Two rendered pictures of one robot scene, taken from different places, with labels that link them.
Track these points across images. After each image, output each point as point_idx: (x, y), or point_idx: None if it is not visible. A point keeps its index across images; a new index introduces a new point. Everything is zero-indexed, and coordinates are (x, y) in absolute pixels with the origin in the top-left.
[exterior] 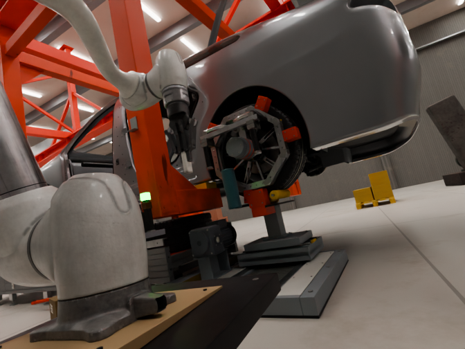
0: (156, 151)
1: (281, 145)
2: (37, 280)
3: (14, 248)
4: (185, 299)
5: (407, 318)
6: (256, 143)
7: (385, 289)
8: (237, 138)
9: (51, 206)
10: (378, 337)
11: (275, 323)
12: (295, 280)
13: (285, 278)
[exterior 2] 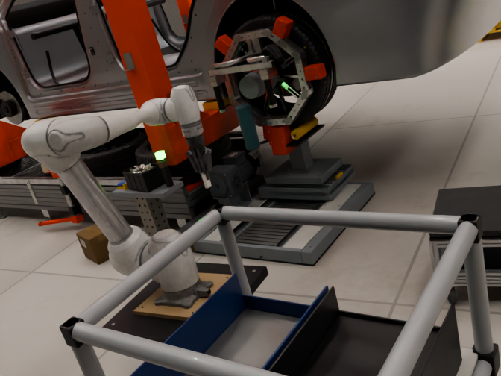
0: (159, 93)
1: (303, 85)
2: None
3: (132, 267)
4: (218, 284)
5: (367, 271)
6: (271, 97)
7: (376, 241)
8: (252, 79)
9: (152, 255)
10: (341, 284)
11: (282, 268)
12: (306, 229)
13: (299, 224)
